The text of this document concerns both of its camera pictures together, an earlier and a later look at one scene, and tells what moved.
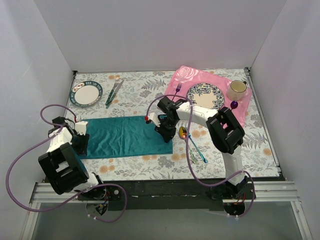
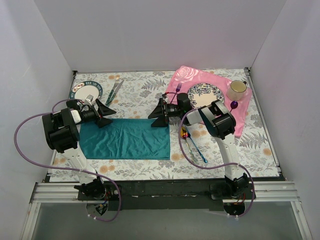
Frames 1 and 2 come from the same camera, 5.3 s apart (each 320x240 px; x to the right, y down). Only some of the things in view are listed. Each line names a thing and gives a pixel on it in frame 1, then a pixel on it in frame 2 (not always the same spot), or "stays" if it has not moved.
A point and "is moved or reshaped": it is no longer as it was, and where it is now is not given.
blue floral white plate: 206,94 stays
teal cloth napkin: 125,136 is moved or reshaped
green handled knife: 112,97 stays
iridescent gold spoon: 183,134 stays
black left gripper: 81,144 -> 98,114
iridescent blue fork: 204,159 stays
